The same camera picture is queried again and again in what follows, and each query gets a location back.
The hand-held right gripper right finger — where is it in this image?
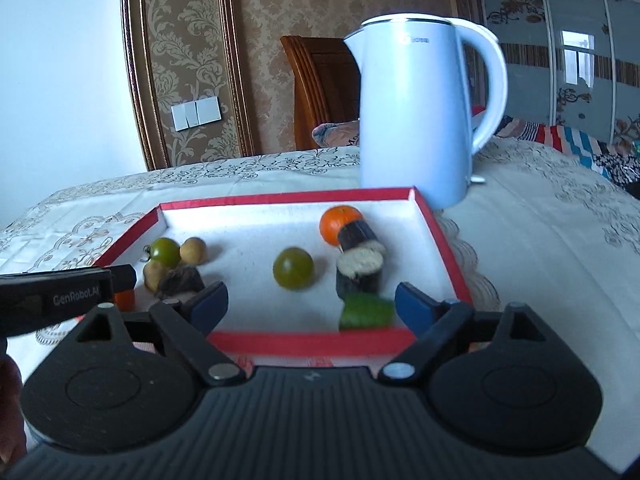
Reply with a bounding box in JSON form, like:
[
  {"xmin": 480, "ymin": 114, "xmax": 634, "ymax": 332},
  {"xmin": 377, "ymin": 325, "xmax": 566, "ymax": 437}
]
[{"xmin": 377, "ymin": 282, "xmax": 551, "ymax": 383}]

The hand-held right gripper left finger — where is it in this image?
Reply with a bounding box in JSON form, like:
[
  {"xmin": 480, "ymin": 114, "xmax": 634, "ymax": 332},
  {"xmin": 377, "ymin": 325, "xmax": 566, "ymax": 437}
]
[{"xmin": 75, "ymin": 281, "xmax": 246, "ymax": 387}]

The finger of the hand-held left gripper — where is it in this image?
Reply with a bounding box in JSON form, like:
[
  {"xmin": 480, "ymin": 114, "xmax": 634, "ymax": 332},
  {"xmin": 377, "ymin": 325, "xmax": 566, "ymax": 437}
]
[{"xmin": 110, "ymin": 264, "xmax": 137, "ymax": 292}]

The tan small potato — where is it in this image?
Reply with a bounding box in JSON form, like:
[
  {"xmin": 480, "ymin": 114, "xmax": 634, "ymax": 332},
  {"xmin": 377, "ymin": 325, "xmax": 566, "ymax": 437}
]
[
  {"xmin": 179, "ymin": 237, "xmax": 207, "ymax": 265},
  {"xmin": 143, "ymin": 261, "xmax": 171, "ymax": 293}
]

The dark brown water chestnut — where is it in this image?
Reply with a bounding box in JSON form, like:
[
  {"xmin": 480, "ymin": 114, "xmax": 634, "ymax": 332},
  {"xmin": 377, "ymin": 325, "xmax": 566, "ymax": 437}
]
[{"xmin": 156, "ymin": 266, "xmax": 206, "ymax": 298}]

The green tomato with stem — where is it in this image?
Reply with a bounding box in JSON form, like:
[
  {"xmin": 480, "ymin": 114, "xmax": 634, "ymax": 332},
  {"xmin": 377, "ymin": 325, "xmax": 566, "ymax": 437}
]
[{"xmin": 144, "ymin": 237, "xmax": 182, "ymax": 268}]

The green cucumber piece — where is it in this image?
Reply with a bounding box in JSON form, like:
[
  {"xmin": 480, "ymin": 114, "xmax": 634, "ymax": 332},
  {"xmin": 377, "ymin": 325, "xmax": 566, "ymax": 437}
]
[{"xmin": 338, "ymin": 292, "xmax": 396, "ymax": 332}]

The dark eggplant piece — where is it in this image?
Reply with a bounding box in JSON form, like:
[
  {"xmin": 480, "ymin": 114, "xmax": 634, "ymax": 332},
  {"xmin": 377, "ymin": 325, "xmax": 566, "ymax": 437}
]
[
  {"xmin": 337, "ymin": 219, "xmax": 388, "ymax": 256},
  {"xmin": 335, "ymin": 249, "xmax": 385, "ymax": 301}
]

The red shallow cardboard box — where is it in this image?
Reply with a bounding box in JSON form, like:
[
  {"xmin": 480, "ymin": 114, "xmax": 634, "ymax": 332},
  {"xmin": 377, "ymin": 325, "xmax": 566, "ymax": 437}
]
[{"xmin": 92, "ymin": 186, "xmax": 475, "ymax": 356}]

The person's left hand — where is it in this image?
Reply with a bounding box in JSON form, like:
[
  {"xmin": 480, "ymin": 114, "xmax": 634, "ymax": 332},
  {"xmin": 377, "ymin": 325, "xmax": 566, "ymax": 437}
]
[{"xmin": 0, "ymin": 337, "xmax": 28, "ymax": 463}]

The light blue electric kettle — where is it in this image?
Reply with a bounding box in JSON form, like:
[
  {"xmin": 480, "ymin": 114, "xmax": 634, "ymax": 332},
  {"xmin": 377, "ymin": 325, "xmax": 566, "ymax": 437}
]
[{"xmin": 342, "ymin": 14, "xmax": 508, "ymax": 210}]

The colourful striped blanket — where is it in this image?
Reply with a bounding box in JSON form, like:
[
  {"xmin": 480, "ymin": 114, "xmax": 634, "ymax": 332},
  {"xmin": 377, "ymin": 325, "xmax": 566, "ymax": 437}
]
[{"xmin": 495, "ymin": 116, "xmax": 640, "ymax": 186}]

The brown wooden headboard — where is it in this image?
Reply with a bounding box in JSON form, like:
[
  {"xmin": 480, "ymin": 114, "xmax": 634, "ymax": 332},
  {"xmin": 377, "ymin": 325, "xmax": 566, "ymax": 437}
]
[{"xmin": 280, "ymin": 35, "xmax": 363, "ymax": 151}]

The wardrobe with sliding doors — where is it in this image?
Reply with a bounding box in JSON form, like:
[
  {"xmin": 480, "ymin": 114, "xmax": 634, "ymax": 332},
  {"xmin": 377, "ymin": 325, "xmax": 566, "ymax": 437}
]
[{"xmin": 472, "ymin": 0, "xmax": 640, "ymax": 146}]

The white wall switch panel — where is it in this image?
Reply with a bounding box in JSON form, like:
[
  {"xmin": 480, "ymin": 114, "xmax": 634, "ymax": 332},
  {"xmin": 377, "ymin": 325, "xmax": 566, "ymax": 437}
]
[{"xmin": 171, "ymin": 97, "xmax": 222, "ymax": 132}]

